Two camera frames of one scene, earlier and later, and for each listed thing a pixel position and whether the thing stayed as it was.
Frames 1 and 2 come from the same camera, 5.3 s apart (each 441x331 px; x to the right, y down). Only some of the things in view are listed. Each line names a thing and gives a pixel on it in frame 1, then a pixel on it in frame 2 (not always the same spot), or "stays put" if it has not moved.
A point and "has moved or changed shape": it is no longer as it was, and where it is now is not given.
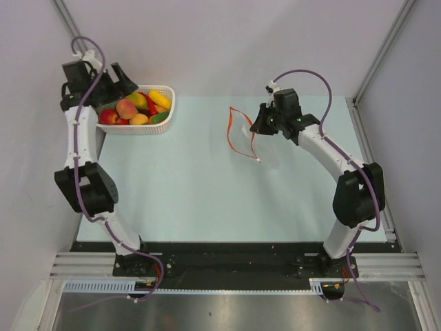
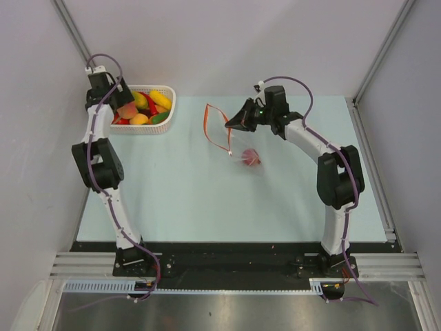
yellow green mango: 138,100 stays put
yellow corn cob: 160,98 stays put
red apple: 109,116 has moved or changed shape
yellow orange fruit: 139,118 stays put
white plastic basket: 162,126 stays put
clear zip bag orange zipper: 240,135 has moved or changed shape
